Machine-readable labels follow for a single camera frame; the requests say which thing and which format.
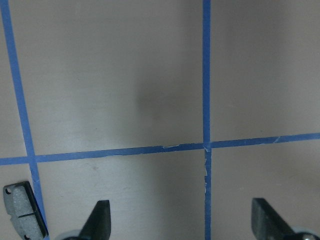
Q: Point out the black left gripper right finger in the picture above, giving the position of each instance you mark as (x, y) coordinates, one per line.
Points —
(267, 224)

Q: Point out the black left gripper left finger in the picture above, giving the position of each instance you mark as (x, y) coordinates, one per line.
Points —
(96, 227)

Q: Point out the black brake pad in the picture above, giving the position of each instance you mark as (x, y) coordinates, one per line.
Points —
(25, 215)

